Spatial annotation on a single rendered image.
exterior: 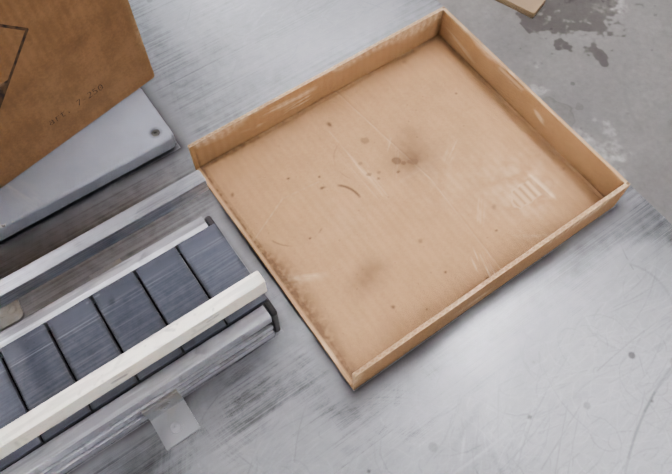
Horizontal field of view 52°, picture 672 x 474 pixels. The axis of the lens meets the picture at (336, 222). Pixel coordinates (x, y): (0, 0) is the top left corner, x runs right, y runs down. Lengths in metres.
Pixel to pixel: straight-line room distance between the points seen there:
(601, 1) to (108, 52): 1.65
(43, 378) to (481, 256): 0.37
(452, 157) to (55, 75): 0.36
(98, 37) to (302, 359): 0.33
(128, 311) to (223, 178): 0.17
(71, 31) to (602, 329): 0.51
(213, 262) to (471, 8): 1.53
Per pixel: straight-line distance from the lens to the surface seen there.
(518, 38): 1.96
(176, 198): 0.50
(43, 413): 0.52
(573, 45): 1.98
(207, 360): 0.54
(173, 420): 0.58
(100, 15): 0.64
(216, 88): 0.73
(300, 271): 0.60
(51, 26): 0.61
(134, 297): 0.57
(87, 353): 0.56
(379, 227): 0.62
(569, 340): 0.62
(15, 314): 0.65
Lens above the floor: 1.39
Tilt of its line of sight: 62 degrees down
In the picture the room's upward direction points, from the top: straight up
